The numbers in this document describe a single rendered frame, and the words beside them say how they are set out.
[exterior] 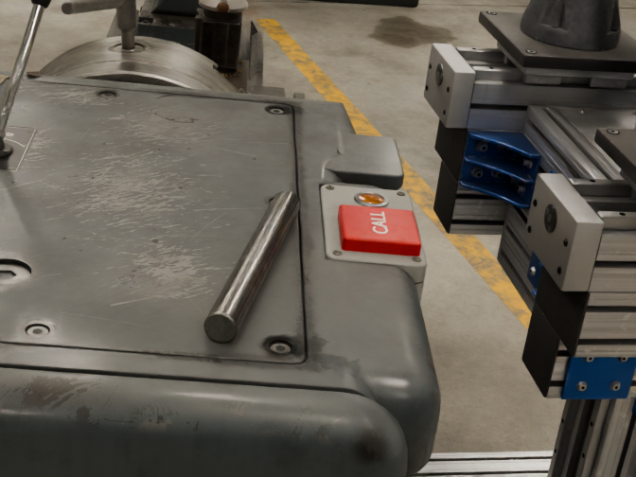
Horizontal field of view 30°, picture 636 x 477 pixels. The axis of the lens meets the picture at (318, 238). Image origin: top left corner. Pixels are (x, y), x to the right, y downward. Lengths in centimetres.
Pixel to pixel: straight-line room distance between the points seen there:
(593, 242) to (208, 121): 49
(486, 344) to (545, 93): 155
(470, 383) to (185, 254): 229
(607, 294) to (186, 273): 69
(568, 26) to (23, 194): 107
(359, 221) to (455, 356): 231
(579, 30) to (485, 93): 16
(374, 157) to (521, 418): 201
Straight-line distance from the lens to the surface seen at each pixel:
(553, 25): 184
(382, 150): 108
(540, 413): 306
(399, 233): 90
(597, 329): 144
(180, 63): 132
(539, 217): 145
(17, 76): 102
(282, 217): 89
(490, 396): 308
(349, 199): 97
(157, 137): 106
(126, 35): 133
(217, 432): 71
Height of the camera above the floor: 166
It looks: 27 degrees down
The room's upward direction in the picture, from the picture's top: 7 degrees clockwise
